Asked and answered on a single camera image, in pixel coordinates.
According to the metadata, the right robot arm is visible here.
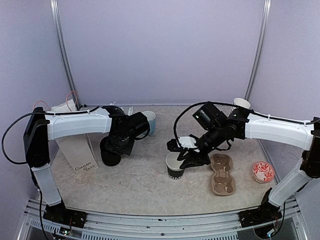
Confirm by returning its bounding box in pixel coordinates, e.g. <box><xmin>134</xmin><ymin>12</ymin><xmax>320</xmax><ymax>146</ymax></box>
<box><xmin>168</xmin><ymin>101</ymin><xmax>320</xmax><ymax>222</ymax></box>

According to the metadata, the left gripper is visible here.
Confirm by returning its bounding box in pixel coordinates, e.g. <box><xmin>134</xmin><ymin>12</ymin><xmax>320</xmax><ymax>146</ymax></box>
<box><xmin>105</xmin><ymin>132</ymin><xmax>136</xmax><ymax>156</ymax></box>

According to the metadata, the aluminium post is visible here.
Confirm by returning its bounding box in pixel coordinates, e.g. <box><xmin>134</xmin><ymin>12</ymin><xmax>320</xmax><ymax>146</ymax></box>
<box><xmin>50</xmin><ymin>0</ymin><xmax>81</xmax><ymax>110</ymax></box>
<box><xmin>245</xmin><ymin>0</ymin><xmax>272</xmax><ymax>101</ymax></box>

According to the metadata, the right aluminium post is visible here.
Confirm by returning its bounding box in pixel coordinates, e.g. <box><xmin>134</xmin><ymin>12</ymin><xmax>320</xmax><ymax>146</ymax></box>
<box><xmin>245</xmin><ymin>0</ymin><xmax>272</xmax><ymax>101</ymax></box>

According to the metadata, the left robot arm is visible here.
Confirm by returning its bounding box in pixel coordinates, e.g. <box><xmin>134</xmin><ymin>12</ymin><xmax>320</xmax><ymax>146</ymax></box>
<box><xmin>23</xmin><ymin>105</ymin><xmax>150</xmax><ymax>223</ymax></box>

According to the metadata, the stack of black lids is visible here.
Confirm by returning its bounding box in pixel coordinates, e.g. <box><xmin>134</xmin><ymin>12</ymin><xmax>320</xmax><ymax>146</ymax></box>
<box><xmin>99</xmin><ymin>138</ymin><xmax>121</xmax><ymax>167</ymax></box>

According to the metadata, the red patterned white bowl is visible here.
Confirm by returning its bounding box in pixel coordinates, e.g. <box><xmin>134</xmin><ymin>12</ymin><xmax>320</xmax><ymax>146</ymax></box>
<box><xmin>252</xmin><ymin>161</ymin><xmax>275</xmax><ymax>184</ymax></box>

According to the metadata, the bundle of white wrapped straws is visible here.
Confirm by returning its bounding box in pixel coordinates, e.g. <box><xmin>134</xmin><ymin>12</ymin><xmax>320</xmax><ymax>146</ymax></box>
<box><xmin>119</xmin><ymin>106</ymin><xmax>134</xmax><ymax>116</ymax></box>

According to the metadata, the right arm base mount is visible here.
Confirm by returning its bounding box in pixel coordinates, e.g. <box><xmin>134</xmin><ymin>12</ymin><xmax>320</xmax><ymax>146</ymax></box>
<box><xmin>238</xmin><ymin>188</ymin><xmax>283</xmax><ymax>228</ymax></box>

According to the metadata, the left aluminium post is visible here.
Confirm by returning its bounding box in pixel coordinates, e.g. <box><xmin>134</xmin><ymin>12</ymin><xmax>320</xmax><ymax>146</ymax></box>
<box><xmin>50</xmin><ymin>0</ymin><xmax>81</xmax><ymax>110</ymax></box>

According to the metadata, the black paper coffee cup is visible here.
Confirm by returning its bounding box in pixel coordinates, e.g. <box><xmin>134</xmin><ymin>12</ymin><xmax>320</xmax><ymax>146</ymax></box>
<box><xmin>165</xmin><ymin>152</ymin><xmax>185</xmax><ymax>180</ymax></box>

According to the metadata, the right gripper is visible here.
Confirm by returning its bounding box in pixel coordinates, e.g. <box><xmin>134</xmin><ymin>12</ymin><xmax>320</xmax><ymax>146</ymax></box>
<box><xmin>178</xmin><ymin>123</ymin><xmax>226</xmax><ymax>168</ymax></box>

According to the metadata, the white paper bag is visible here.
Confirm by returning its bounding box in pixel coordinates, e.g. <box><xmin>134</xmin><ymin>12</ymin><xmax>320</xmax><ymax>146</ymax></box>
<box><xmin>33</xmin><ymin>91</ymin><xmax>101</xmax><ymax>176</ymax></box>

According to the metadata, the light blue ceramic mug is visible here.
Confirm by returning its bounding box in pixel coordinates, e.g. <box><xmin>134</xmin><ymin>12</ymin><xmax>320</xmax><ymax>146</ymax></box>
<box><xmin>142</xmin><ymin>111</ymin><xmax>156</xmax><ymax>136</ymax></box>

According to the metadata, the stack of paper cups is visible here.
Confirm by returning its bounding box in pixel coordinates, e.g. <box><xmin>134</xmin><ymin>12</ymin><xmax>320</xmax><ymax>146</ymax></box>
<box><xmin>229</xmin><ymin>97</ymin><xmax>251</xmax><ymax>114</ymax></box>

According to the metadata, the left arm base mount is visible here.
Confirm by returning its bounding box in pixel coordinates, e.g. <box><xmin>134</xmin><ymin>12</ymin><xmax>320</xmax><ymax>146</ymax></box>
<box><xmin>43</xmin><ymin>201</ymin><xmax>87</xmax><ymax>229</ymax></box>

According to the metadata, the brown cardboard cup carrier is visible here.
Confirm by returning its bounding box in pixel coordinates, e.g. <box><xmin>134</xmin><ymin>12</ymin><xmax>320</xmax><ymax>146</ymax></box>
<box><xmin>210</xmin><ymin>153</ymin><xmax>236</xmax><ymax>197</ymax></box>

